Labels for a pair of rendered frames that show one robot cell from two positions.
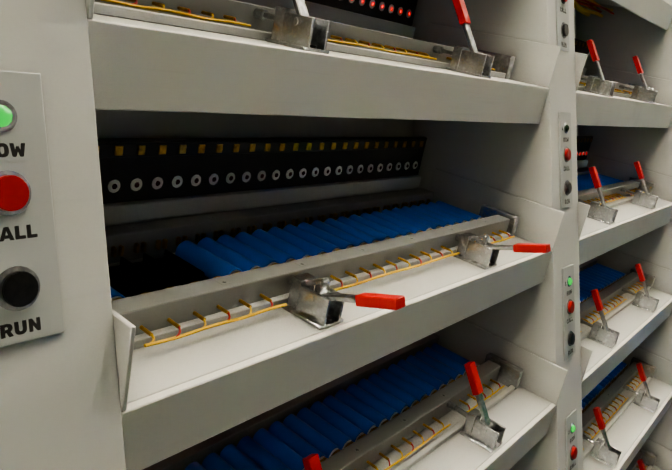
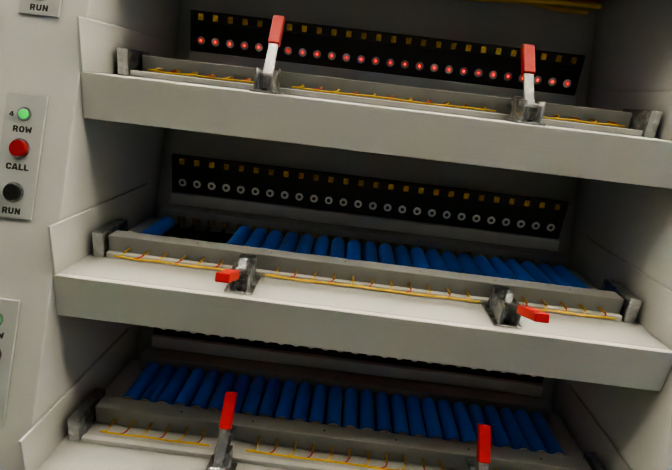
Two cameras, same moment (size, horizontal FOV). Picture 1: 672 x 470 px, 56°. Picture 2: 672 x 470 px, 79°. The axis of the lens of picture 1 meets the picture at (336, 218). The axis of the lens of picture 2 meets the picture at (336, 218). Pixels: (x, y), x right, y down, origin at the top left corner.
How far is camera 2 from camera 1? 46 cm
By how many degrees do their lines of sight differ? 51
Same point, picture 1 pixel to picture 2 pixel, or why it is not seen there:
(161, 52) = (125, 89)
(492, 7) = (655, 61)
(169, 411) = (84, 289)
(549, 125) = not seen: outside the picture
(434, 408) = (441, 451)
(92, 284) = (52, 202)
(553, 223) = not seen: outside the picture
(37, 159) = (36, 135)
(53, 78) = (55, 99)
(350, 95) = (298, 126)
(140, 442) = (68, 298)
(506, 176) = (642, 251)
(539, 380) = not seen: outside the picture
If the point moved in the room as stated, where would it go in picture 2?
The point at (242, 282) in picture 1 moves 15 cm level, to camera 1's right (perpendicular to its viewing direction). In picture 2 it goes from (206, 246) to (277, 268)
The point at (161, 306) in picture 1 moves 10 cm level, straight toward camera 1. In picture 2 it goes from (141, 241) to (33, 236)
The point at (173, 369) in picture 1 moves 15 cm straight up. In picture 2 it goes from (111, 272) to (130, 126)
